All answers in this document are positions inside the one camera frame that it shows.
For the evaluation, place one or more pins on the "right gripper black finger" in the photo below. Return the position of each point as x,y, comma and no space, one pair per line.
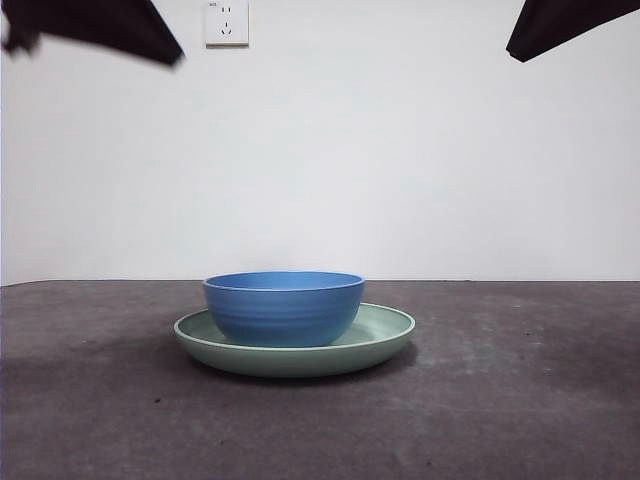
555,25

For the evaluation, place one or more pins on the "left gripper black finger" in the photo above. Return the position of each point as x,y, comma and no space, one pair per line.
110,25

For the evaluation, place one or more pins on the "blue ribbed bowl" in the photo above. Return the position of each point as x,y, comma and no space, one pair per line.
285,312

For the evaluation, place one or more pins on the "green round plate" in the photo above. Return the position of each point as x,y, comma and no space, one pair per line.
300,362

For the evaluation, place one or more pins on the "white wall socket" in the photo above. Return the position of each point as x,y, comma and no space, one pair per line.
227,22

